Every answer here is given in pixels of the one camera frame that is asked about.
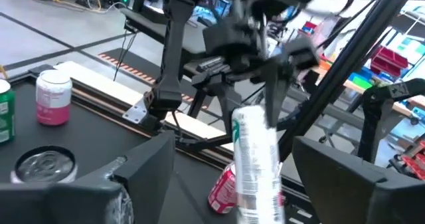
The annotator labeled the red Coca-Cola can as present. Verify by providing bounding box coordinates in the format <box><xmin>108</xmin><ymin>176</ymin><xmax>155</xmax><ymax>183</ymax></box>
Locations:
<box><xmin>207</xmin><ymin>162</ymin><xmax>238</xmax><ymax>215</ymax></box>

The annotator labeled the silver Celsius Peach Vibe can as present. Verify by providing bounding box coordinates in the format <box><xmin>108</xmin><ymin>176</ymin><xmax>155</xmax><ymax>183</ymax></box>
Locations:
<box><xmin>231</xmin><ymin>104</ymin><xmax>286</xmax><ymax>224</ymax></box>
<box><xmin>9</xmin><ymin>145</ymin><xmax>79</xmax><ymax>185</ymax></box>

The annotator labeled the black jointed stand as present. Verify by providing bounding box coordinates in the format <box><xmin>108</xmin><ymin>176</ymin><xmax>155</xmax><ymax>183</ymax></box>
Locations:
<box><xmin>357</xmin><ymin>78</ymin><xmax>425</xmax><ymax>164</ymax></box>

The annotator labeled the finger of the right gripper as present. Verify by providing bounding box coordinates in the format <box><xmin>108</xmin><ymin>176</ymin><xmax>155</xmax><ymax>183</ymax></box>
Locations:
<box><xmin>217</xmin><ymin>82</ymin><xmax>245</xmax><ymax>135</ymax></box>
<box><xmin>264</xmin><ymin>62</ymin><xmax>290</xmax><ymax>128</ymax></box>

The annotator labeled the pink white Spindrift can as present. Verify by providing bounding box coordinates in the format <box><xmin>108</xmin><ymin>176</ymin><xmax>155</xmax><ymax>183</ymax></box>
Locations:
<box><xmin>35</xmin><ymin>69</ymin><xmax>73</xmax><ymax>126</ymax></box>

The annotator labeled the green Sprite can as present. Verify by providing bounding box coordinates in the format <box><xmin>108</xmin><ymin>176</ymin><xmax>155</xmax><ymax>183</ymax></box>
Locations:
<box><xmin>0</xmin><ymin>79</ymin><xmax>17</xmax><ymax>144</ymax></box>

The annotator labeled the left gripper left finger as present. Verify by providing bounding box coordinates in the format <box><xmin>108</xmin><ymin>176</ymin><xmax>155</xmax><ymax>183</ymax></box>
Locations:
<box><xmin>0</xmin><ymin>130</ymin><xmax>176</xmax><ymax>224</ymax></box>

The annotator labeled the black hazard-striped floor mat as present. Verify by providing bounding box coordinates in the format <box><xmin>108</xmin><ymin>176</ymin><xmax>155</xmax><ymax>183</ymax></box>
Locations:
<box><xmin>98</xmin><ymin>47</ymin><xmax>207</xmax><ymax>110</ymax></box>

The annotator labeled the black aluminium table frame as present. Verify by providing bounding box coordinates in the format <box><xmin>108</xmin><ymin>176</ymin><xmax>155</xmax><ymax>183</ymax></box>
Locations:
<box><xmin>0</xmin><ymin>0</ymin><xmax>422</xmax><ymax>224</ymax></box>

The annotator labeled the red storage bin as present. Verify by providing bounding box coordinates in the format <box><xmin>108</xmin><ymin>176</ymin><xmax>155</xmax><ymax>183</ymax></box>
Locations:
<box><xmin>370</xmin><ymin>46</ymin><xmax>409</xmax><ymax>78</ymax></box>

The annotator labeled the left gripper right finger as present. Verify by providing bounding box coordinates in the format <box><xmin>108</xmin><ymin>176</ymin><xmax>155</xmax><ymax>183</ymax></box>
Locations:
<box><xmin>292</xmin><ymin>136</ymin><xmax>425</xmax><ymax>224</ymax></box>

